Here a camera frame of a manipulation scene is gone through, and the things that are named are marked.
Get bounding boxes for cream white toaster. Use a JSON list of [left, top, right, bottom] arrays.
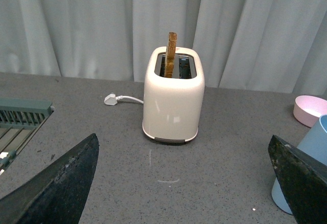
[[142, 47, 205, 143]]

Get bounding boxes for light blue plastic cup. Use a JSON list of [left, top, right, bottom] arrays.
[[271, 115, 327, 214]]

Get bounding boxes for green dish rack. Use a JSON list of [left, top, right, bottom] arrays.
[[1, 98, 53, 173]]

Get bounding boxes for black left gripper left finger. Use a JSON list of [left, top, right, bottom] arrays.
[[1, 133, 99, 223]]

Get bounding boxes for white power plug cable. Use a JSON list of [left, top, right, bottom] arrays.
[[104, 93, 145, 106]]

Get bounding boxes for toasted bread slice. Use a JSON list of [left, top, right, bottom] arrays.
[[164, 32, 177, 78]]

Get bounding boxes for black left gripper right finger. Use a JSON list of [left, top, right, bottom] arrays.
[[268, 135, 326, 223]]

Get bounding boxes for pink plastic bowl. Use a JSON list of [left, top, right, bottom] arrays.
[[293, 95, 326, 127]]

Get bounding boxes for grey pleated curtain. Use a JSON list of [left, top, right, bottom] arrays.
[[1, 0, 326, 95]]

